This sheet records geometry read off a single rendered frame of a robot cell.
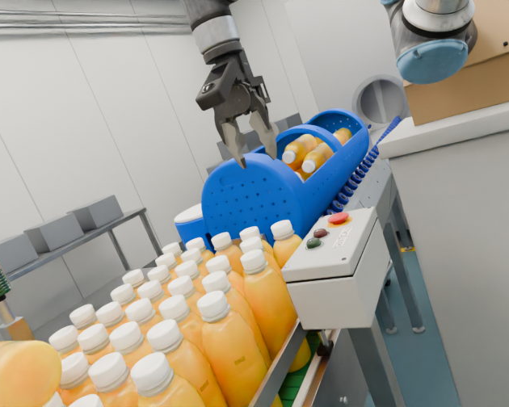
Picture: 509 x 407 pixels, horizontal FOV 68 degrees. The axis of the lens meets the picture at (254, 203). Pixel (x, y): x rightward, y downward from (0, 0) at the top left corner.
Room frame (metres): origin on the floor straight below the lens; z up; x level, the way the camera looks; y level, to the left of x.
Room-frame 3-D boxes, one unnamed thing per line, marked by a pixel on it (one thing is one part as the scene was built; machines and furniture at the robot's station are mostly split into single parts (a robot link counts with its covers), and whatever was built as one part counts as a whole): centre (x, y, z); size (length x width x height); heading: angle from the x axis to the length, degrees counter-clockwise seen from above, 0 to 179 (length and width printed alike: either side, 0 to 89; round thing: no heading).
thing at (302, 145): (1.29, -0.21, 1.16); 0.19 x 0.07 x 0.07; 148
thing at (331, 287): (0.55, -0.09, 1.05); 0.20 x 0.10 x 0.10; 148
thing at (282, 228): (0.69, -0.03, 1.09); 0.04 x 0.04 x 0.02
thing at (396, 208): (2.65, -0.96, 0.31); 0.06 x 0.06 x 0.63; 58
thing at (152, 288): (0.63, 0.22, 1.09); 0.04 x 0.04 x 0.02
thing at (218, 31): (0.71, -0.04, 1.46); 0.08 x 0.08 x 0.05
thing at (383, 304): (1.81, -0.45, 0.31); 0.06 x 0.06 x 0.63; 58
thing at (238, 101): (0.72, -0.05, 1.38); 0.09 x 0.08 x 0.12; 148
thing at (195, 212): (1.59, 0.20, 1.03); 0.28 x 0.28 x 0.01
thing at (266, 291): (0.58, 0.03, 0.99); 0.07 x 0.07 x 0.19
